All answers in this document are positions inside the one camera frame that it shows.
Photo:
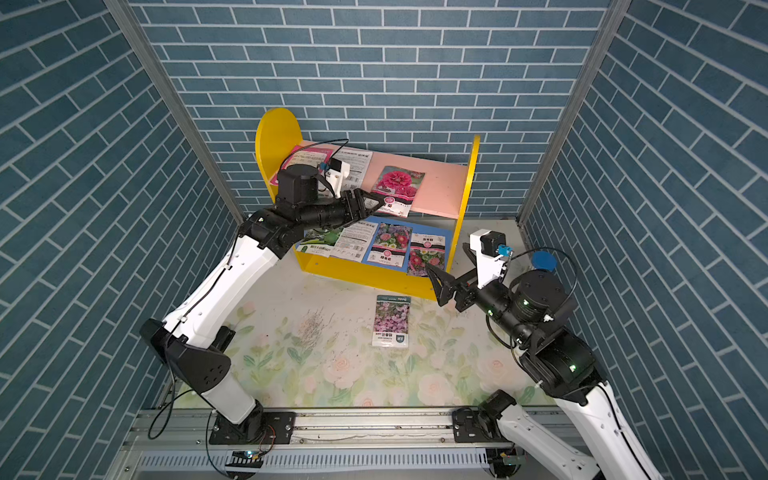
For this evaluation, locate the corner aluminium post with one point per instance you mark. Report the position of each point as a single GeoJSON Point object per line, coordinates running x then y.
{"type": "Point", "coordinates": [606, 32]}
{"type": "Point", "coordinates": [129, 26]}

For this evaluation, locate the floral table mat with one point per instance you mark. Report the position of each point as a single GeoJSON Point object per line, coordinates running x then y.
{"type": "Point", "coordinates": [303, 340]}

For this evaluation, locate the left circuit board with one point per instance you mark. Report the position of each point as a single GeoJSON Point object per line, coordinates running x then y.
{"type": "Point", "coordinates": [248, 459]}

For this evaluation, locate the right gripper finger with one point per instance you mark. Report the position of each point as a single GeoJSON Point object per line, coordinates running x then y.
{"type": "Point", "coordinates": [443, 284]}
{"type": "Point", "coordinates": [469, 253]}

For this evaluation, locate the left corner aluminium post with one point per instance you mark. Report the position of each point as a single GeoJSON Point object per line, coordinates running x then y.
{"type": "Point", "coordinates": [129, 26]}

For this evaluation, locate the pink-bordered seed packet back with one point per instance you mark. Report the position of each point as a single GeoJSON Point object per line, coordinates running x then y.
{"type": "Point", "coordinates": [317, 157]}

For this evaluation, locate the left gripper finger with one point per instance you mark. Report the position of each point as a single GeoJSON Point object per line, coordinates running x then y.
{"type": "Point", "coordinates": [361, 194]}
{"type": "Point", "coordinates": [372, 203]}

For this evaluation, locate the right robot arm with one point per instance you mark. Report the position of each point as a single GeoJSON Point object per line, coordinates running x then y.
{"type": "Point", "coordinates": [532, 310]}

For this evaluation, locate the white text seed packet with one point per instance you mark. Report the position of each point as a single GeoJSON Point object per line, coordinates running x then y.
{"type": "Point", "coordinates": [358, 161]}

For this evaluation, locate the hollyhock magenta flower packet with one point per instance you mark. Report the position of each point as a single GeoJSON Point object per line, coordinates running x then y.
{"type": "Point", "coordinates": [399, 188]}

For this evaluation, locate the circuit board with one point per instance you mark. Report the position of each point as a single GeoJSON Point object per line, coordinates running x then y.
{"type": "Point", "coordinates": [508, 460]}
{"type": "Point", "coordinates": [248, 459]}

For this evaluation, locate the silver canister blue lid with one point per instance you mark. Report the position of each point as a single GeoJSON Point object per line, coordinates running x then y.
{"type": "Point", "coordinates": [544, 260]}

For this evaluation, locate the green gourd seed packet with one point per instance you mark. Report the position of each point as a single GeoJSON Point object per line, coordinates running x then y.
{"type": "Point", "coordinates": [320, 242]}

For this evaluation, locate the purple flower seed packet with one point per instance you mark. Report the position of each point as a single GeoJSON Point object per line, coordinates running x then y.
{"type": "Point", "coordinates": [391, 322]}

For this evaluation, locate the right circuit board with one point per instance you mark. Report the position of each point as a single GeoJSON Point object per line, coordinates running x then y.
{"type": "Point", "coordinates": [508, 460]}

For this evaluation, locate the yellow wooden shelf unit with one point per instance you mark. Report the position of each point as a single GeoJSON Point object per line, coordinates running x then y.
{"type": "Point", "coordinates": [444, 193]}

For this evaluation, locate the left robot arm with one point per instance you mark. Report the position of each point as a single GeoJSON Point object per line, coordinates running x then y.
{"type": "Point", "coordinates": [191, 340]}

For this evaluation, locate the right corner aluminium post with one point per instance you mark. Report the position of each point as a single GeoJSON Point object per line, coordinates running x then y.
{"type": "Point", "coordinates": [606, 32]}

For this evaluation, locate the chrysanthemum packet pink band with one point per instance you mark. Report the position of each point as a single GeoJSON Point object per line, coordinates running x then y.
{"type": "Point", "coordinates": [390, 245]}

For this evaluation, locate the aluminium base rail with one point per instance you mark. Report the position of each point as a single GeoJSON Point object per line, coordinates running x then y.
{"type": "Point", "coordinates": [365, 443]}

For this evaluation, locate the white text packet lower shelf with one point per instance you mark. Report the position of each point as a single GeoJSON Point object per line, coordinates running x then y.
{"type": "Point", "coordinates": [354, 241]}

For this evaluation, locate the small chrysanthemum seed packet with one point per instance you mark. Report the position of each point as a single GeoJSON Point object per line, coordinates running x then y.
{"type": "Point", "coordinates": [425, 250]}

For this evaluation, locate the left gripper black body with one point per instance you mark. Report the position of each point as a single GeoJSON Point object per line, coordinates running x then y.
{"type": "Point", "coordinates": [347, 216]}

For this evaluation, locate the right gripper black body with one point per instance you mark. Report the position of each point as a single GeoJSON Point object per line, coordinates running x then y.
{"type": "Point", "coordinates": [469, 288]}

